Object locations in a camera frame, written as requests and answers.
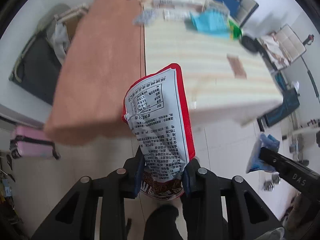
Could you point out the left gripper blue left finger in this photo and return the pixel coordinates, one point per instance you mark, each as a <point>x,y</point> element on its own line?
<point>139,169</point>

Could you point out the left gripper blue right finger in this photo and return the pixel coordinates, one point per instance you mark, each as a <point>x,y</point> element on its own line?
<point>189,177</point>

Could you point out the red white snack bag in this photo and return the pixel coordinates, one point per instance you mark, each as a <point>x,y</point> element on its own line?
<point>156,111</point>

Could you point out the long white box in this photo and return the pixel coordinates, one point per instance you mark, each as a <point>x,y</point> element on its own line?
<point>179,3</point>

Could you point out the silver dumbbell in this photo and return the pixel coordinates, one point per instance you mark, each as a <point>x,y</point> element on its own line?
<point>272,182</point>

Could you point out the person's black trouser legs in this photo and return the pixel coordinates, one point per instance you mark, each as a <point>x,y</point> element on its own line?
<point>161,224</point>

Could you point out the black blue exercise bench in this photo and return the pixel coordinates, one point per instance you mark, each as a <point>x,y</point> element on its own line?
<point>289,105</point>

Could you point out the pink suitcase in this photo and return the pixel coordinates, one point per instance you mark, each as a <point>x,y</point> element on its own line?
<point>31,142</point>

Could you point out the brown card on table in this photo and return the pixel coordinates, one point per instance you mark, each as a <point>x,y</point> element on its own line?
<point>237,67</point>

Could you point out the brown table runner cloth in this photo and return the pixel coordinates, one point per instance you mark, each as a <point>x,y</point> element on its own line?
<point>105,58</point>

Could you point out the white chair with cloth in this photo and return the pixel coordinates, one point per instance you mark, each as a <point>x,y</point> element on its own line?
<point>282,48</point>

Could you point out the black round lid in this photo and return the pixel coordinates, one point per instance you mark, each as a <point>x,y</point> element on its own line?
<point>250,44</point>

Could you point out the cream striped table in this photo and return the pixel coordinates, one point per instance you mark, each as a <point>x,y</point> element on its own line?
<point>212,91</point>

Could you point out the grey foil blister pack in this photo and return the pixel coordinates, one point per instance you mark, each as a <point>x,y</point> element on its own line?
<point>146,17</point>

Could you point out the dark suitcase by wall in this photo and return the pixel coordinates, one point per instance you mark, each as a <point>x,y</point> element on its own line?
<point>37,68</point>

